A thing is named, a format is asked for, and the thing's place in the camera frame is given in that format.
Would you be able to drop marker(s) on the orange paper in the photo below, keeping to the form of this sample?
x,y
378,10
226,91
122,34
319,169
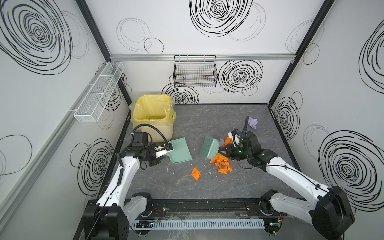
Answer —
x,y
196,174

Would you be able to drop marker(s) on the black front rail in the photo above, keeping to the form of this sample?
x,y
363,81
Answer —
x,y
165,207

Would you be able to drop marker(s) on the aluminium wall rail back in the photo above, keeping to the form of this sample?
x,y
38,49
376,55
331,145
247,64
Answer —
x,y
203,57

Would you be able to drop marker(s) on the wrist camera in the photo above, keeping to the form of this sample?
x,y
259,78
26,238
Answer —
x,y
163,150
235,136

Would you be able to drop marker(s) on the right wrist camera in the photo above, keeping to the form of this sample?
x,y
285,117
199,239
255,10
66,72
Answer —
x,y
235,136

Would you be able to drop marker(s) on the white wire shelf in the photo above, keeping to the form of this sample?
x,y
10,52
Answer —
x,y
97,97

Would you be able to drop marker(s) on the orange paper scraps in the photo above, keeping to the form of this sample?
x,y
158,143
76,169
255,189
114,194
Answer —
x,y
227,142

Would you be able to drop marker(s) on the yellow plastic bin liner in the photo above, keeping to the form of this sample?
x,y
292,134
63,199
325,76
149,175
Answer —
x,y
156,110

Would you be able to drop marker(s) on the green dustpan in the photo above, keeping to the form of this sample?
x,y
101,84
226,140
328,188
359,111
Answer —
x,y
180,152

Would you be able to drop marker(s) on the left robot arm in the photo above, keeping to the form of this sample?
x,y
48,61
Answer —
x,y
111,216

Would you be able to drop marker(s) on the green hand brush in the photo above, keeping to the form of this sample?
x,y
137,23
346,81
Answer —
x,y
210,147

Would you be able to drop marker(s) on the black wire basket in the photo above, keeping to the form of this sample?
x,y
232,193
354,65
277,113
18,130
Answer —
x,y
195,73

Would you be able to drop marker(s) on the white slotted cable duct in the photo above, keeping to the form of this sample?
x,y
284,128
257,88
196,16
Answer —
x,y
213,224

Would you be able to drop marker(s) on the purple paper ball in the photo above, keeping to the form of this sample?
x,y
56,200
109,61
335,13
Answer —
x,y
252,123

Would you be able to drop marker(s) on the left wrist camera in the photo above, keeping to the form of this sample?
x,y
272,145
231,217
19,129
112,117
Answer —
x,y
163,150

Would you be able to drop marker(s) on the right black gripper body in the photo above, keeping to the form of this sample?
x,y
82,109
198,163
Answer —
x,y
231,147

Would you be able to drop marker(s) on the orange paper scrap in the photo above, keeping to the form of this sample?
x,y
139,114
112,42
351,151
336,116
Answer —
x,y
222,163

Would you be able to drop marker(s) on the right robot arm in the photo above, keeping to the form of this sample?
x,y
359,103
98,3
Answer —
x,y
327,209

